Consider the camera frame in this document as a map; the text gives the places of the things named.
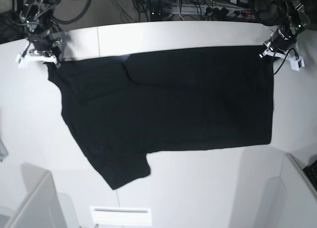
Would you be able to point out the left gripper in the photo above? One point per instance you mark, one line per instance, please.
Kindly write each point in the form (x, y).
(283, 39)

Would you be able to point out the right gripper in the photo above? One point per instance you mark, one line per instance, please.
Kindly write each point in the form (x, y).
(44, 44)

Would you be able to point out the black T-shirt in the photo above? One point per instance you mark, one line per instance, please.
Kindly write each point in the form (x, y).
(119, 109)

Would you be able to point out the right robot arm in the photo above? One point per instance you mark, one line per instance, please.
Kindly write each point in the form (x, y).
(38, 18)

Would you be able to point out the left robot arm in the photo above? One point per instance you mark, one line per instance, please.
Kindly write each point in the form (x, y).
(287, 15)

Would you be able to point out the white power strip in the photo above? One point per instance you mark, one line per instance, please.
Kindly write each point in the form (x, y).
(213, 13)

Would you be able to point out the black keyboard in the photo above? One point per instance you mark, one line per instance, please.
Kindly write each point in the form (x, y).
(311, 173)

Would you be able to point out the white partition panel left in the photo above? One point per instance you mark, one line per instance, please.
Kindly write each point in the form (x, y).
(29, 199)

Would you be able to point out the white partition panel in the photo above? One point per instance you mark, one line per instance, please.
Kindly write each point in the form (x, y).
(29, 199)
(288, 200)

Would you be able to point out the white partition panel right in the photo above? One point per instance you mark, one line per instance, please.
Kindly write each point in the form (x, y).
(288, 200)

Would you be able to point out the white table slot plate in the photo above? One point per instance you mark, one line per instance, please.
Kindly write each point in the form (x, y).
(117, 216)

